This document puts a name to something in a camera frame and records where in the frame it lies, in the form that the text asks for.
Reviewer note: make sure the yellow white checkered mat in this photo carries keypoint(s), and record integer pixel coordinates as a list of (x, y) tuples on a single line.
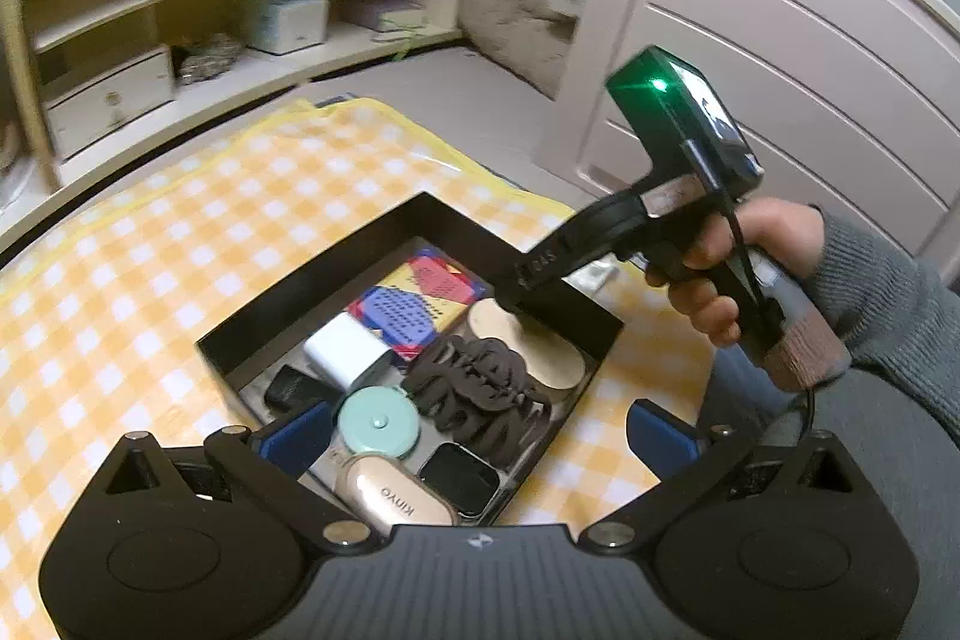
[(187, 220)]

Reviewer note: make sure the colourful card box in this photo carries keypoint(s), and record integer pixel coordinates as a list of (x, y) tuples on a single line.
[(405, 310)]

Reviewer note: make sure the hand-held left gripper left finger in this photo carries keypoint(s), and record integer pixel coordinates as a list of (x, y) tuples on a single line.
[(296, 437)]

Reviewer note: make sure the grey scrunchie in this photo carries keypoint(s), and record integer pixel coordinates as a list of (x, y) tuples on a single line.
[(210, 59)]

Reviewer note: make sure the oval wooden block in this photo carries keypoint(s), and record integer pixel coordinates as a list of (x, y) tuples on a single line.
[(551, 362)]

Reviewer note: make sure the white charger plug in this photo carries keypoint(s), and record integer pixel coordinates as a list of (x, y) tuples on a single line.
[(345, 351)]

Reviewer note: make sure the white mini drawer cabinet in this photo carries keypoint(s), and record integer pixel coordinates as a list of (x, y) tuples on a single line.
[(105, 100)]

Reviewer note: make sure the white panelled door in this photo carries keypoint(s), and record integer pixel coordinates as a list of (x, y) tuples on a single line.
[(787, 10)]

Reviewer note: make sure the black cardboard box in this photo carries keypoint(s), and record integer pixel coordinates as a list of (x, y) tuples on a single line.
[(285, 306)]

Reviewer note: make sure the person's leg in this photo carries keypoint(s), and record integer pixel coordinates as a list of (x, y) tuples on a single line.
[(900, 445)]

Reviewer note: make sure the black smartwatch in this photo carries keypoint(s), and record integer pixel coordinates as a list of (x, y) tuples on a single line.
[(457, 479)]

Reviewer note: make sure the beige plush blanket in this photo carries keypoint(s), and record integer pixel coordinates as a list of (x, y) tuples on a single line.
[(510, 25)]

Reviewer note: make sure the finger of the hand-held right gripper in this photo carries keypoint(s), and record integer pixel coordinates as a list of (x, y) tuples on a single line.
[(536, 280)]

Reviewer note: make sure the wooden shelf unit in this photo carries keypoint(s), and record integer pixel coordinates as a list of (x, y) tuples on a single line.
[(300, 63)]

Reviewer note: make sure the mint round tape measure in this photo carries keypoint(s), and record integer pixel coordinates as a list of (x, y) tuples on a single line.
[(379, 422)]

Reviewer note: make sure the black charger plug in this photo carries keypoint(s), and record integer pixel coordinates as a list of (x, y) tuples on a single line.
[(292, 389)]

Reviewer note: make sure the pale blue tissue box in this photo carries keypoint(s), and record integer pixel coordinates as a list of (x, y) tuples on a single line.
[(289, 25)]

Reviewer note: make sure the beige earbuds case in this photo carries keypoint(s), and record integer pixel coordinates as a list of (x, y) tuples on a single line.
[(390, 490)]

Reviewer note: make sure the person's right hand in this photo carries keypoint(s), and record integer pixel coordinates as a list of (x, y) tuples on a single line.
[(787, 235)]

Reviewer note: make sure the brown hair claw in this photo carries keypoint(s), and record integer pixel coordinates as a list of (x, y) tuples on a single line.
[(480, 400)]

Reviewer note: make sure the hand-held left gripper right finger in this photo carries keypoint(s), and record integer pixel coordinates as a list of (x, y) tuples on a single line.
[(660, 441)]

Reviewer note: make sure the small cream book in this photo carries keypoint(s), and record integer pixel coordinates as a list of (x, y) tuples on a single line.
[(405, 21)]

